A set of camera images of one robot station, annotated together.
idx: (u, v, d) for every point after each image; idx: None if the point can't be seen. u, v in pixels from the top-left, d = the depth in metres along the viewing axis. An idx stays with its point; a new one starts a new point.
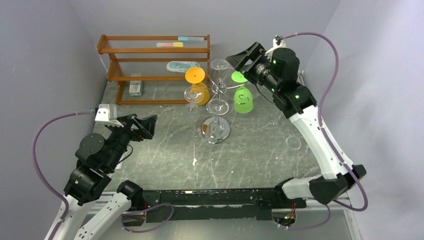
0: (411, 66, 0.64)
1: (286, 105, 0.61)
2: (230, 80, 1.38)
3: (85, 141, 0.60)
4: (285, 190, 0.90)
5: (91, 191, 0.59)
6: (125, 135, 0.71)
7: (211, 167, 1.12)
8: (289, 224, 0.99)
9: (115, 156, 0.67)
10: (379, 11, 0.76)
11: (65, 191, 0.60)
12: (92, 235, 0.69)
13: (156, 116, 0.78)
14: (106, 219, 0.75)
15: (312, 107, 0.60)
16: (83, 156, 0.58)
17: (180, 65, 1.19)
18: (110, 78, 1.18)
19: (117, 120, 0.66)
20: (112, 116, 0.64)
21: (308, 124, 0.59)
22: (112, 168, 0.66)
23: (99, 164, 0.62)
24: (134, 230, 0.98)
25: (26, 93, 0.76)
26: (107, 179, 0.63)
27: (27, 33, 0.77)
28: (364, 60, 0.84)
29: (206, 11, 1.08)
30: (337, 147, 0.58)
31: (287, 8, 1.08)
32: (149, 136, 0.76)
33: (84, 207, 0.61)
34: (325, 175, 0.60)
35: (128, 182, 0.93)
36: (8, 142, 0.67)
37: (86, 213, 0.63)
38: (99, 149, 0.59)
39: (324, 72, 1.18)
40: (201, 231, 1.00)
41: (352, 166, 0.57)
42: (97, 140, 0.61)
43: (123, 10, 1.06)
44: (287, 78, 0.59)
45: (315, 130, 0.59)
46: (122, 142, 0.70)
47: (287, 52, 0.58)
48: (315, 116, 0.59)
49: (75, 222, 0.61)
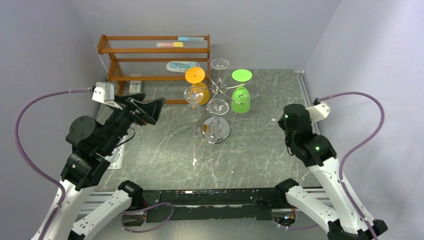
0: (405, 66, 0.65)
1: (305, 156, 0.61)
2: (230, 81, 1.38)
3: (75, 125, 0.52)
4: (288, 197, 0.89)
5: (89, 176, 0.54)
6: (124, 116, 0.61)
7: (211, 167, 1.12)
8: (289, 224, 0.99)
9: (111, 141, 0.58)
10: (380, 11, 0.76)
11: (63, 176, 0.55)
12: (93, 226, 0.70)
13: (163, 99, 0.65)
14: (107, 215, 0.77)
15: (332, 159, 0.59)
16: (73, 141, 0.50)
17: (180, 65, 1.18)
18: (110, 78, 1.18)
19: (113, 102, 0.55)
20: (108, 98, 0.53)
21: (329, 176, 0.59)
22: (109, 152, 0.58)
23: (94, 148, 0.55)
24: (134, 230, 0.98)
25: (26, 92, 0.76)
26: (106, 162, 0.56)
27: (28, 33, 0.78)
28: (365, 61, 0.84)
29: (207, 11, 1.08)
30: (357, 200, 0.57)
31: (286, 9, 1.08)
32: (151, 121, 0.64)
33: (82, 193, 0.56)
34: (344, 228, 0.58)
35: (128, 182, 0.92)
36: (8, 142, 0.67)
37: (81, 206, 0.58)
38: (90, 134, 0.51)
39: (324, 73, 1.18)
40: (201, 231, 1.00)
41: (372, 221, 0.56)
42: (88, 123, 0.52)
43: (123, 10, 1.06)
44: (301, 130, 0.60)
45: (335, 183, 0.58)
46: (120, 125, 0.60)
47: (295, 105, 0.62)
48: (336, 169, 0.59)
49: (73, 208, 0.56)
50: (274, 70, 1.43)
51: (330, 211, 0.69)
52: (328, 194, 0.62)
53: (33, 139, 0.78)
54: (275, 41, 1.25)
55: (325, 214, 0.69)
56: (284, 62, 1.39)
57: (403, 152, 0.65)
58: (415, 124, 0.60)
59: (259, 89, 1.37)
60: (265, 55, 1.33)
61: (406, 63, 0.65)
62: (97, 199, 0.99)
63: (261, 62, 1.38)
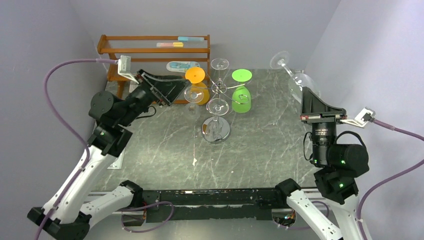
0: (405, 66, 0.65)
1: (327, 191, 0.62)
2: (230, 80, 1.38)
3: (96, 100, 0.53)
4: (289, 200, 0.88)
5: (115, 145, 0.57)
6: (145, 94, 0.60)
7: (211, 167, 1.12)
8: (289, 224, 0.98)
9: (131, 116, 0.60)
10: (380, 11, 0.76)
11: (89, 142, 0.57)
12: (98, 211, 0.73)
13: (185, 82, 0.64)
14: (109, 206, 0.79)
15: (353, 197, 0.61)
16: (96, 115, 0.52)
17: (180, 65, 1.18)
18: (110, 78, 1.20)
19: (129, 75, 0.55)
20: (123, 69, 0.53)
21: (347, 214, 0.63)
22: (128, 123, 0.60)
23: (116, 121, 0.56)
24: (134, 230, 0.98)
25: (25, 92, 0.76)
26: (128, 133, 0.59)
27: (28, 33, 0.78)
28: (365, 61, 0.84)
29: (207, 11, 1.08)
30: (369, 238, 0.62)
31: (286, 9, 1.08)
32: (167, 101, 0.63)
33: (104, 161, 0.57)
34: None
35: (129, 182, 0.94)
36: (8, 142, 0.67)
37: (100, 174, 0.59)
38: (110, 109, 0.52)
39: (324, 73, 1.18)
40: (201, 231, 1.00)
41: None
42: (106, 98, 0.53)
43: (123, 10, 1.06)
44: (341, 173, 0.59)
45: (351, 220, 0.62)
46: (141, 103, 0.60)
47: (361, 149, 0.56)
48: (354, 207, 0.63)
49: (95, 173, 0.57)
50: (274, 70, 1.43)
51: (332, 228, 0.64)
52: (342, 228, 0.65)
53: (33, 139, 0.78)
54: (274, 41, 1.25)
55: (328, 230, 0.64)
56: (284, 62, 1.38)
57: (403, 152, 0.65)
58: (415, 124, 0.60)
59: (259, 89, 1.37)
60: (265, 55, 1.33)
61: (406, 63, 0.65)
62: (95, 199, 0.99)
63: (261, 62, 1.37)
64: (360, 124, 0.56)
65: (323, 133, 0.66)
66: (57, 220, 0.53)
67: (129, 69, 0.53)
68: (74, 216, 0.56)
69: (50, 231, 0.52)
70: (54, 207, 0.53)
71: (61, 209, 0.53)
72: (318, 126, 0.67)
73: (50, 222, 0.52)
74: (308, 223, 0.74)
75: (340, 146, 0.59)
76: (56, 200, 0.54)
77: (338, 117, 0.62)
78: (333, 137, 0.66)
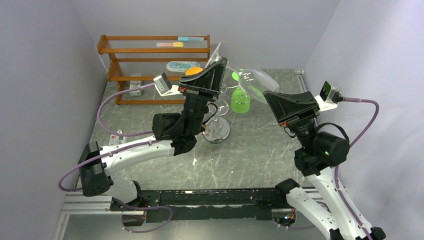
0: (404, 67, 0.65)
1: (303, 166, 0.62)
2: (230, 80, 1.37)
3: (155, 122, 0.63)
4: (289, 198, 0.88)
5: (181, 147, 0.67)
6: (193, 99, 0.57)
7: (211, 167, 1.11)
8: (289, 224, 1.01)
9: (196, 124, 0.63)
10: (381, 10, 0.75)
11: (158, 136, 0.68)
12: (114, 186, 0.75)
13: (223, 62, 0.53)
14: (121, 191, 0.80)
15: (328, 169, 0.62)
16: (157, 135, 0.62)
17: (180, 65, 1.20)
18: (110, 78, 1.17)
19: (170, 91, 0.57)
20: (161, 90, 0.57)
21: (326, 185, 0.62)
22: (193, 132, 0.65)
23: (177, 136, 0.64)
24: (134, 230, 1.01)
25: (26, 93, 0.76)
26: (191, 140, 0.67)
27: (29, 33, 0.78)
28: (366, 60, 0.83)
29: (207, 11, 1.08)
30: (355, 209, 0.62)
31: (287, 8, 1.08)
32: (214, 92, 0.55)
33: (158, 151, 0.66)
34: (343, 235, 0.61)
35: (135, 182, 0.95)
36: (8, 143, 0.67)
37: (151, 156, 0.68)
38: (162, 131, 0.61)
39: (324, 73, 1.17)
40: (201, 230, 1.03)
41: (371, 229, 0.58)
42: (160, 121, 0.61)
43: (123, 10, 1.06)
44: (323, 159, 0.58)
45: (332, 191, 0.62)
46: (196, 110, 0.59)
47: (346, 144, 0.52)
48: (332, 177, 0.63)
49: (149, 153, 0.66)
50: (274, 69, 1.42)
51: (331, 218, 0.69)
52: (327, 204, 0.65)
53: (33, 140, 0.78)
54: (275, 41, 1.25)
55: (327, 220, 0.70)
56: (285, 62, 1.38)
57: (402, 152, 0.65)
58: (416, 125, 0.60)
59: None
60: (265, 55, 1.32)
61: (404, 64, 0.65)
62: (97, 198, 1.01)
63: (261, 61, 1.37)
64: (333, 106, 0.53)
65: (305, 128, 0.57)
66: (103, 165, 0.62)
67: (166, 86, 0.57)
68: (110, 172, 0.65)
69: (91, 170, 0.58)
70: (111, 153, 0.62)
71: (113, 160, 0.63)
72: (296, 125, 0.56)
73: (98, 163, 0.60)
74: (306, 214, 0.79)
75: (325, 138, 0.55)
76: (116, 150, 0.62)
77: (317, 112, 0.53)
78: (312, 124, 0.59)
